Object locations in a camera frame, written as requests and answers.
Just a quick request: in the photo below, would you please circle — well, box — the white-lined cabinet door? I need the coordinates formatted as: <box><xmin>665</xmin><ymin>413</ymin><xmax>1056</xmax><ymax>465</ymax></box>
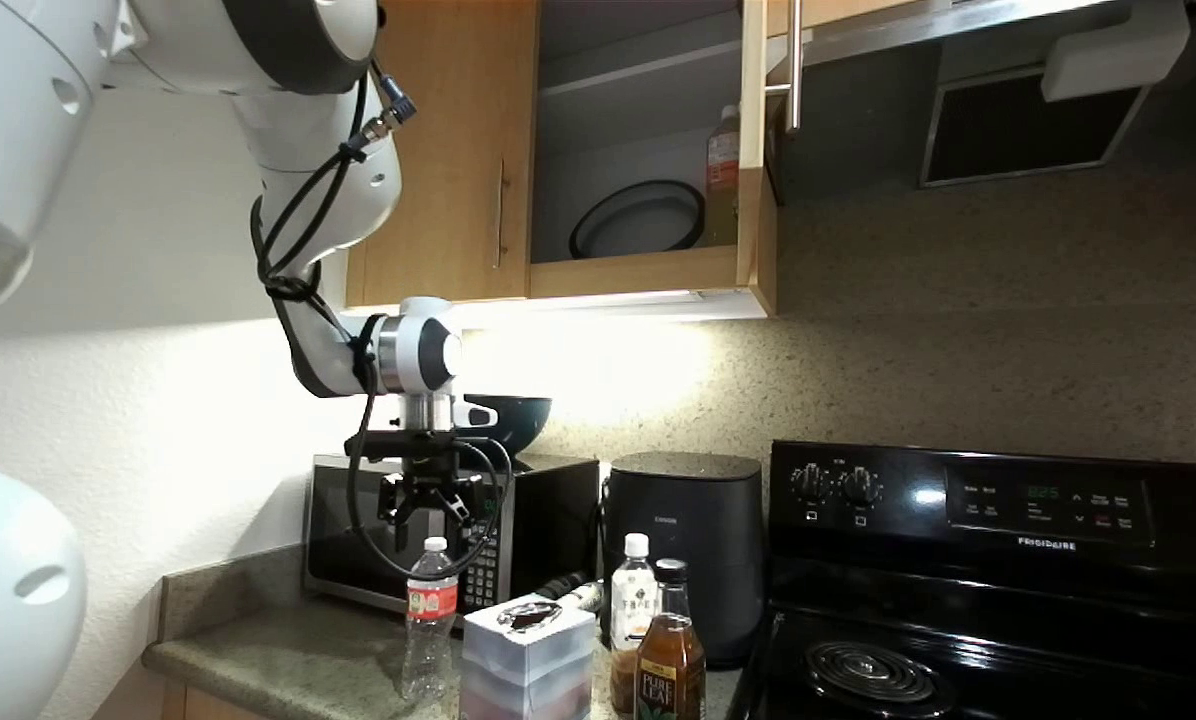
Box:
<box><xmin>735</xmin><ymin>0</ymin><xmax>811</xmax><ymax>176</ymax></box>

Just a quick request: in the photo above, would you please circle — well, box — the black electric stove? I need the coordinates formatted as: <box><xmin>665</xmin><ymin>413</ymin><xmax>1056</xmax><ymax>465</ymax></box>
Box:
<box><xmin>725</xmin><ymin>438</ymin><xmax>1196</xmax><ymax>720</ymax></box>

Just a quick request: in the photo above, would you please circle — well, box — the black-rimmed grey plate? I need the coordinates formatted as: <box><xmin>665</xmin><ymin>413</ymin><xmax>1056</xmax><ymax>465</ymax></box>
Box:
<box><xmin>565</xmin><ymin>176</ymin><xmax>713</xmax><ymax>263</ymax></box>

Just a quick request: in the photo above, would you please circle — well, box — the black steel microwave oven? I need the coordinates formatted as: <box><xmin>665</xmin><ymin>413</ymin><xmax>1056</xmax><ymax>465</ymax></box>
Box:
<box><xmin>298</xmin><ymin>454</ymin><xmax>602</xmax><ymax>619</ymax></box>

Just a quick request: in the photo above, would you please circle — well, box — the cube tissue box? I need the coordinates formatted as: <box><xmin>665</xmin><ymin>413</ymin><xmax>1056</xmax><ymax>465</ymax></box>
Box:
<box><xmin>456</xmin><ymin>592</ymin><xmax>602</xmax><ymax>720</ymax></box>

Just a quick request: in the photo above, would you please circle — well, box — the white-cap white-label bottle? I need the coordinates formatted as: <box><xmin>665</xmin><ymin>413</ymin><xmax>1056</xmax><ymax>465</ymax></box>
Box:
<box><xmin>602</xmin><ymin>529</ymin><xmax>667</xmax><ymax>674</ymax></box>

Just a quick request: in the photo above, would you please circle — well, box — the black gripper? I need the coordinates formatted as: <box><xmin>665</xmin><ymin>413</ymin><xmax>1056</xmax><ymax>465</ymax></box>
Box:
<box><xmin>375</xmin><ymin>391</ymin><xmax>485</xmax><ymax>558</ymax></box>

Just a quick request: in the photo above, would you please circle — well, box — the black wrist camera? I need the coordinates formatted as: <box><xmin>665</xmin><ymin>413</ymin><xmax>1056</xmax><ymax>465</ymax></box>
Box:
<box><xmin>341</xmin><ymin>420</ymin><xmax>506</xmax><ymax>469</ymax></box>

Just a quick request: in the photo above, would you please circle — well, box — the range hood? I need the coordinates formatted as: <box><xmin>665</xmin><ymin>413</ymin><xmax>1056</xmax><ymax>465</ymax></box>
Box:
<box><xmin>768</xmin><ymin>0</ymin><xmax>1196</xmax><ymax>192</ymax></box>

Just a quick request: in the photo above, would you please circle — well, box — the large blue bowl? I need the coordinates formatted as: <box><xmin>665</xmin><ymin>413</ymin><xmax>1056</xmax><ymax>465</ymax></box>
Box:
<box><xmin>456</xmin><ymin>387</ymin><xmax>557</xmax><ymax>460</ymax></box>

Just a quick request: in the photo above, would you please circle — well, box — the clear red-label water bottle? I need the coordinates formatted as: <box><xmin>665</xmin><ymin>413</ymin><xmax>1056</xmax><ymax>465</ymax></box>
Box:
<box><xmin>400</xmin><ymin>531</ymin><xmax>465</xmax><ymax>711</ymax></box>

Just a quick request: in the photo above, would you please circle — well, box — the brown sauce bottle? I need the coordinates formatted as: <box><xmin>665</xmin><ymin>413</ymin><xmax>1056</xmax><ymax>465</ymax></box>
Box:
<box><xmin>628</xmin><ymin>558</ymin><xmax>713</xmax><ymax>720</ymax></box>

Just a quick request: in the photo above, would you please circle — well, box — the black air fryer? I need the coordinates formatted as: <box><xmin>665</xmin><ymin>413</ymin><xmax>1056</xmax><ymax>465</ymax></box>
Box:
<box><xmin>599</xmin><ymin>447</ymin><xmax>768</xmax><ymax>674</ymax></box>

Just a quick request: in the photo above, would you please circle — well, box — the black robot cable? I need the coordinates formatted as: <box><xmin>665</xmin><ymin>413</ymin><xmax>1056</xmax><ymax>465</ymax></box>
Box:
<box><xmin>249</xmin><ymin>61</ymin><xmax>514</xmax><ymax>585</ymax></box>

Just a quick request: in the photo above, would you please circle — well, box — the wooden wall cabinet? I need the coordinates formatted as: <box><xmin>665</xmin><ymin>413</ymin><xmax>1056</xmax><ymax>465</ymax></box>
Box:
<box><xmin>344</xmin><ymin>0</ymin><xmax>780</xmax><ymax>325</ymax></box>

